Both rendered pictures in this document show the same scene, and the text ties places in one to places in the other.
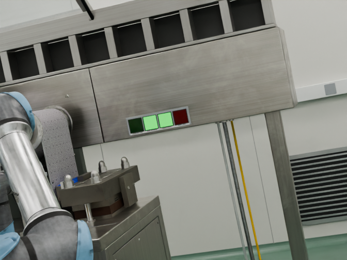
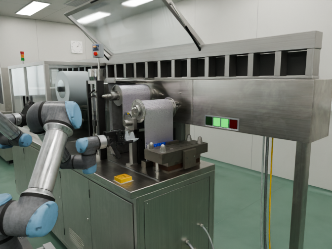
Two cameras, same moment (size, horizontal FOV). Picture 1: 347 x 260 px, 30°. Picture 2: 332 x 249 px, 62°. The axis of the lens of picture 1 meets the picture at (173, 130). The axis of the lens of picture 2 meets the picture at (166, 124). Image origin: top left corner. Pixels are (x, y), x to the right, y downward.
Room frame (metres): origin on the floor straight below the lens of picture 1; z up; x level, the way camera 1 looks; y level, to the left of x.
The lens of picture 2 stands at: (0.91, -0.58, 1.45)
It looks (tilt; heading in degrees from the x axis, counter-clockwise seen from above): 9 degrees down; 33
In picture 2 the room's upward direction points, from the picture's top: 1 degrees counter-clockwise
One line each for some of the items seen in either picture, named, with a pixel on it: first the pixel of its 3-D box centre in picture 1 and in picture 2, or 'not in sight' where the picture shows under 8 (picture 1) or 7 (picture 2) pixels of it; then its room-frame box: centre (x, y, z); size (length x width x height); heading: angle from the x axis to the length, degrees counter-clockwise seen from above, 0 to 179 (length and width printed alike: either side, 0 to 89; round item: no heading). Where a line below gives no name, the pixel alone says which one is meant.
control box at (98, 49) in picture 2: not in sight; (97, 50); (2.42, 1.03, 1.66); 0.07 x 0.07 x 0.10; 11
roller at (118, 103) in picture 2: not in sight; (132, 95); (2.44, 0.72, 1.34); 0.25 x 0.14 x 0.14; 165
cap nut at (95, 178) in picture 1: (95, 176); (162, 147); (2.20, 0.29, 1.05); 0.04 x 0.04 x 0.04
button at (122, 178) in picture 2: not in sight; (123, 178); (1.99, 0.42, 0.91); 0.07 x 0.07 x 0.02; 75
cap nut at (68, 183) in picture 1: (68, 181); (151, 145); (2.21, 0.39, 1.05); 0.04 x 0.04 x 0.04
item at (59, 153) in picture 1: (61, 161); (159, 131); (2.35, 0.42, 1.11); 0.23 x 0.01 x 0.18; 165
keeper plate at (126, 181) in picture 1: (128, 189); (189, 158); (2.35, 0.20, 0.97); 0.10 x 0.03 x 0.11; 165
